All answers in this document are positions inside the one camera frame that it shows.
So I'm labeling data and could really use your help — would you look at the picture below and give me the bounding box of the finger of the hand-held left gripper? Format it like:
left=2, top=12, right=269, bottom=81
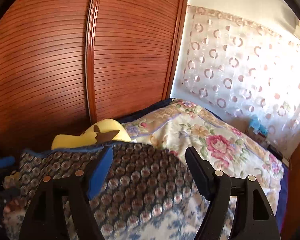
left=0, top=156, right=16, bottom=170

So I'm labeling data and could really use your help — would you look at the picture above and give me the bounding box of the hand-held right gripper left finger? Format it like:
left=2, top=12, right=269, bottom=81
left=19, top=146, right=114, bottom=240

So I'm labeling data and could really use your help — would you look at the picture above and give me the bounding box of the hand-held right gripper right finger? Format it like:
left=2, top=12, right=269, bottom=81
left=185, top=146, right=282, bottom=240

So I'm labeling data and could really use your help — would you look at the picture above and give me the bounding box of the navy medallion-print shirt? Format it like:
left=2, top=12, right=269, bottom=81
left=2, top=141, right=210, bottom=240

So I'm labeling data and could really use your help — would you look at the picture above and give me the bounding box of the floral quilt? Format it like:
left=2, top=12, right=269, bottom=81
left=121, top=99, right=285, bottom=203

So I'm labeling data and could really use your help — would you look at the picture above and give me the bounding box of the blue-white floral sheet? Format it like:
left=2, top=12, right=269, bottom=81
left=102, top=187, right=240, bottom=240

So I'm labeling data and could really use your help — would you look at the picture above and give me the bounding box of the blue plastic bag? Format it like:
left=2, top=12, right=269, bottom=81
left=249, top=115, right=268, bottom=134

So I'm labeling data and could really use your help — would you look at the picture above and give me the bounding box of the navy bed sheet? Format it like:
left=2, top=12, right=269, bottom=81
left=116, top=97, right=290, bottom=233

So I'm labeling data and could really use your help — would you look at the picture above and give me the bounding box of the white circle-patterned curtain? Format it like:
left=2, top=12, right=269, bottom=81
left=174, top=5, right=300, bottom=155

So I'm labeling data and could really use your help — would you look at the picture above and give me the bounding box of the wooden slatted wardrobe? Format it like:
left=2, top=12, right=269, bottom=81
left=0, top=0, right=189, bottom=153

